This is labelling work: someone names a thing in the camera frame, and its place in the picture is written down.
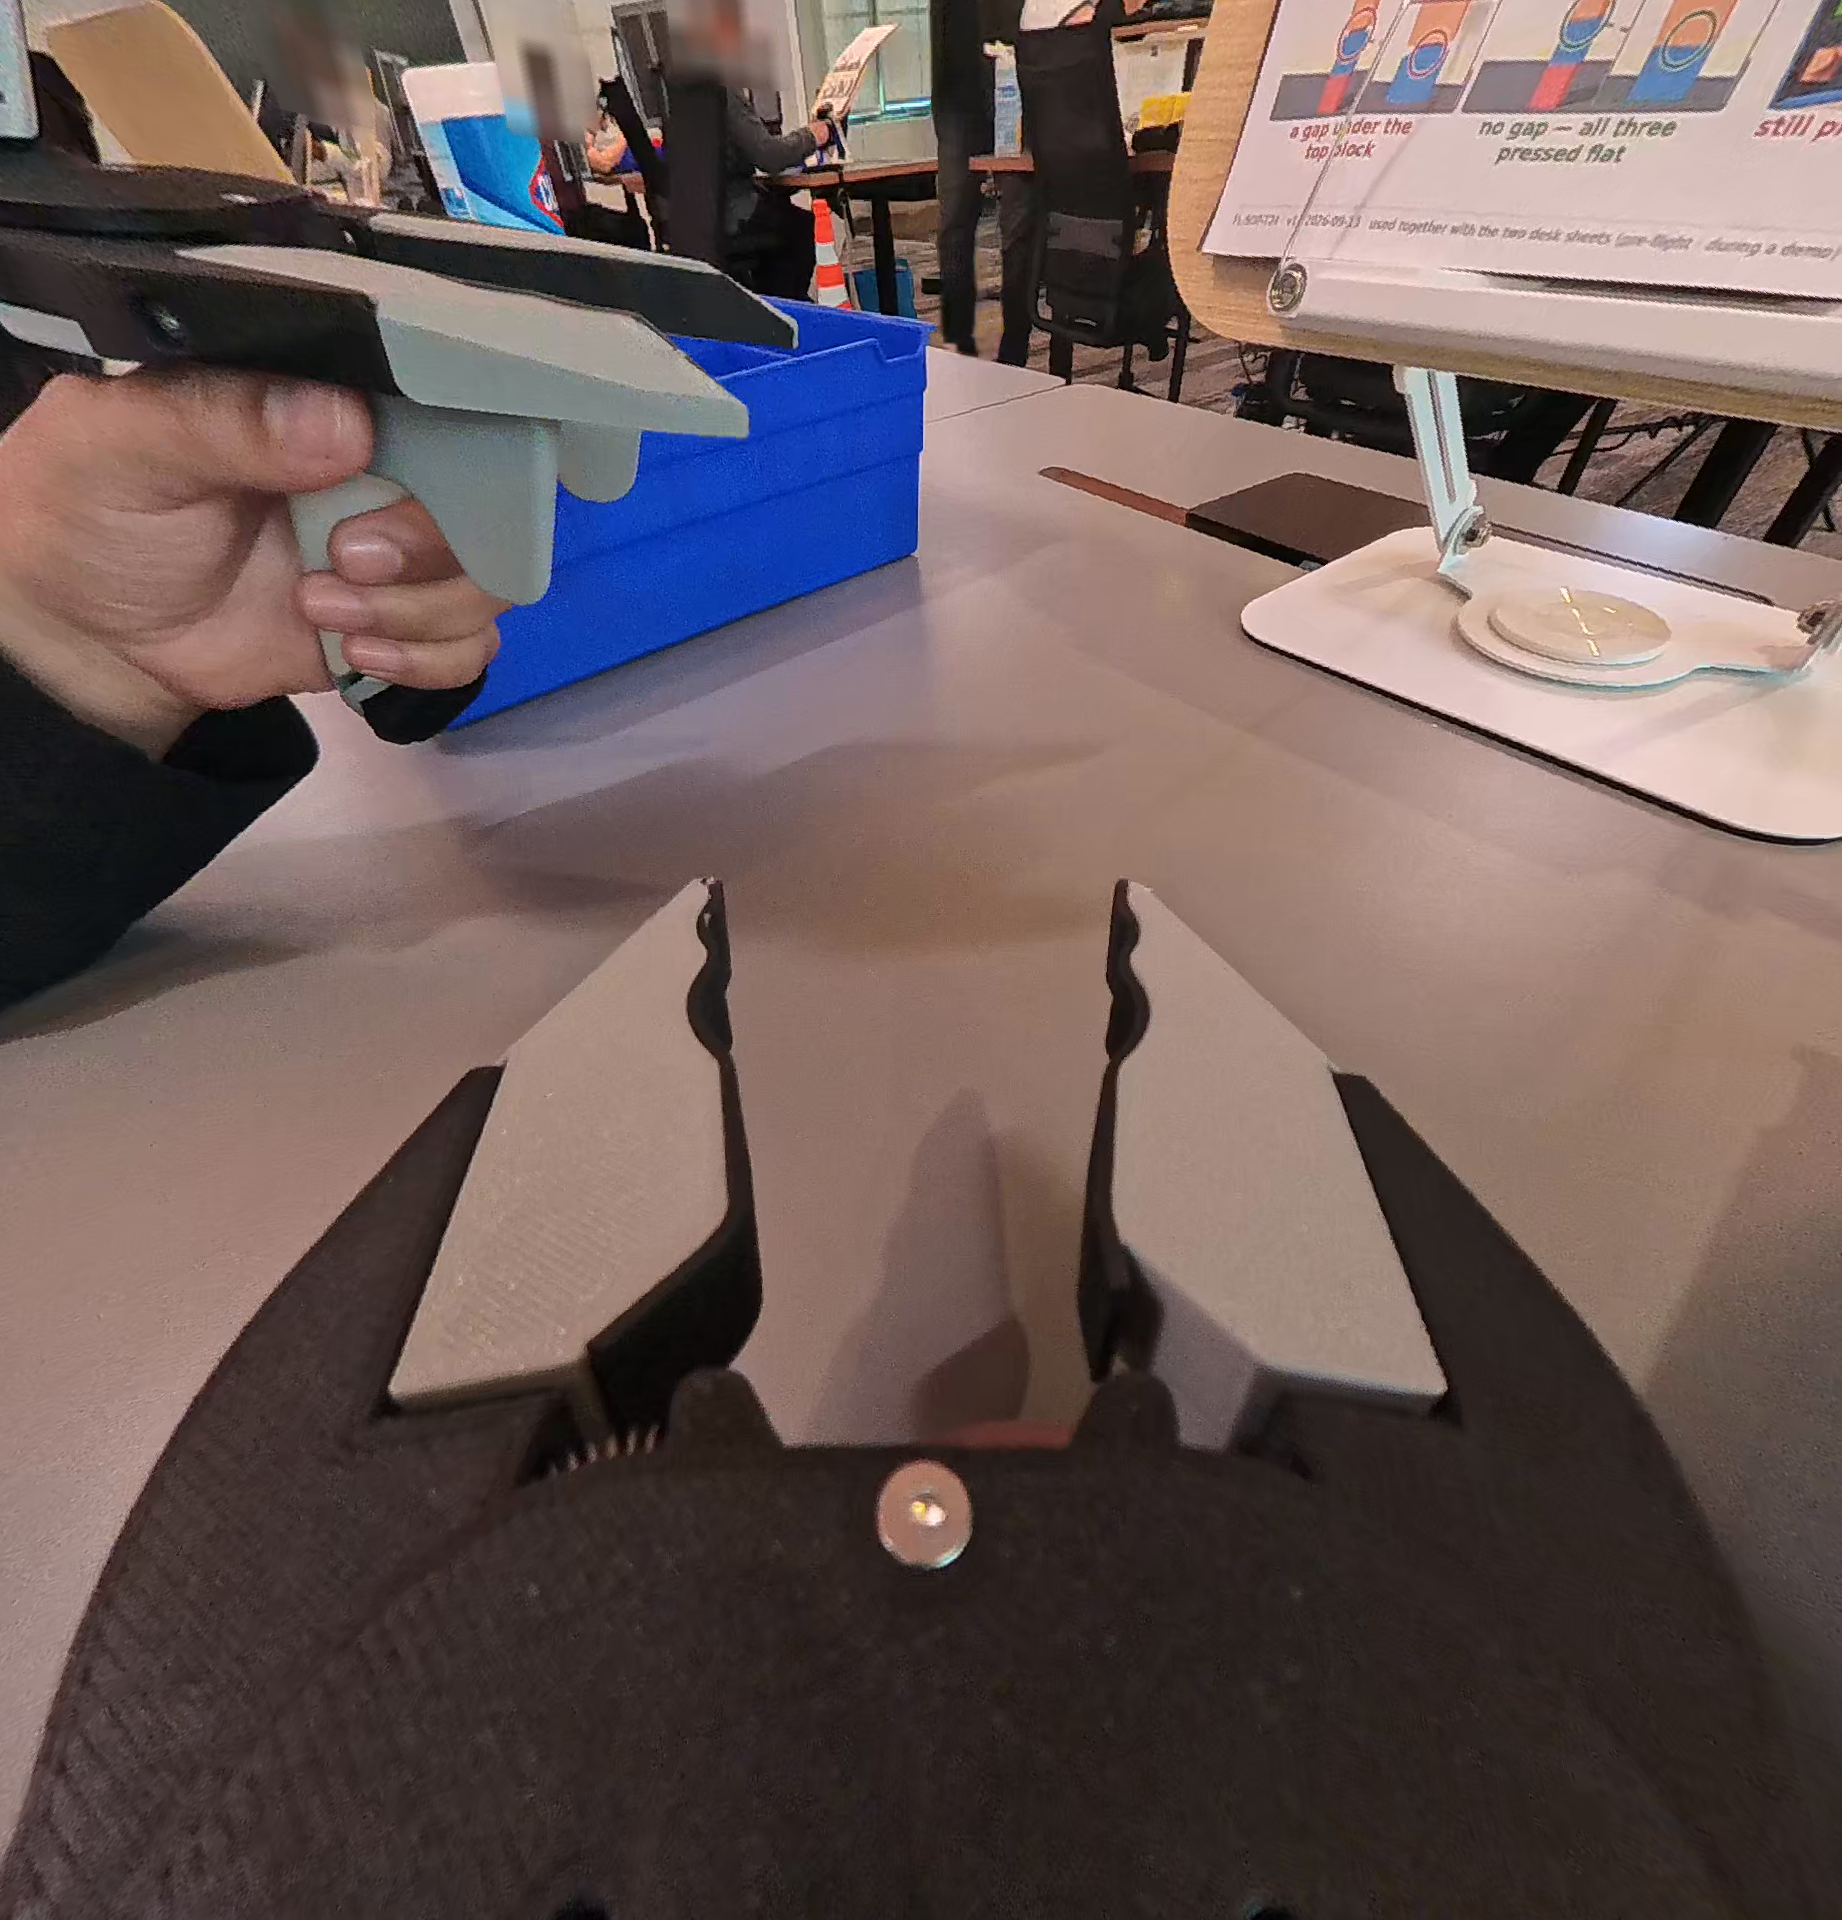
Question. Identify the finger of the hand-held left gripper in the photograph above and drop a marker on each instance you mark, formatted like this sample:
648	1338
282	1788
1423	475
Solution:
531	360
561	276

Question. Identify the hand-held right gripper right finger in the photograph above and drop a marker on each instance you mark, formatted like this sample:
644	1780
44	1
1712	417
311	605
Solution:
1251	1200

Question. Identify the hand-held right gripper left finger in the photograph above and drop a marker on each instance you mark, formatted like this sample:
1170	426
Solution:
576	1200

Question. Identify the blue plastic bin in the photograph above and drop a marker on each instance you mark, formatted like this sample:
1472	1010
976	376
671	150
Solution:
741	510

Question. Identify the person's left forearm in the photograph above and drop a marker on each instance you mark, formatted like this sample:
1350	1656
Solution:
83	840

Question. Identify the person's left hand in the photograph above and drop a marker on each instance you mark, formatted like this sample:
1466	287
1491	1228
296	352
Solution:
143	556

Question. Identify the blue white wipes canister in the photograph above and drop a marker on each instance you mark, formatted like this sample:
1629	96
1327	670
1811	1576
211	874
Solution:
471	150

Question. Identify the orange traffic cone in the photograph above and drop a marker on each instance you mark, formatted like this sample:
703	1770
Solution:
832	270

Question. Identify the black office chair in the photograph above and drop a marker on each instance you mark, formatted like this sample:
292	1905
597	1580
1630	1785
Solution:
1087	211

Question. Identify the wooden document stand white base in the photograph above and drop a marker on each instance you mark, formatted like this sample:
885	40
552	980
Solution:
1642	736

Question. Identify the laminated instruction sheet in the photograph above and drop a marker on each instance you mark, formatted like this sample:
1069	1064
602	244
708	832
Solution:
1552	180

